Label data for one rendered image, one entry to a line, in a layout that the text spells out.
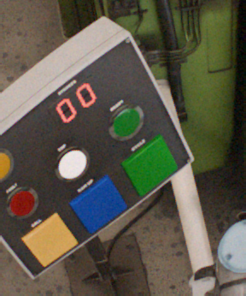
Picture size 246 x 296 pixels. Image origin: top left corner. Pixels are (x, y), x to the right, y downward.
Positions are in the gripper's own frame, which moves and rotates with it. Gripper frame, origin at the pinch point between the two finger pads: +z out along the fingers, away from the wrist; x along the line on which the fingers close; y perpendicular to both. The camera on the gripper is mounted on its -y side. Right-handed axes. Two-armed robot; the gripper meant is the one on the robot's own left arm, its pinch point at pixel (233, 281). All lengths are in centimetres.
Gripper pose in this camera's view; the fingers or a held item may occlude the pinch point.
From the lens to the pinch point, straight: 153.2
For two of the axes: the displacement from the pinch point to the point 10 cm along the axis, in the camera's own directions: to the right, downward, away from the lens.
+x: 10.0, 0.4, -0.9
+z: 0.7, 3.6, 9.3
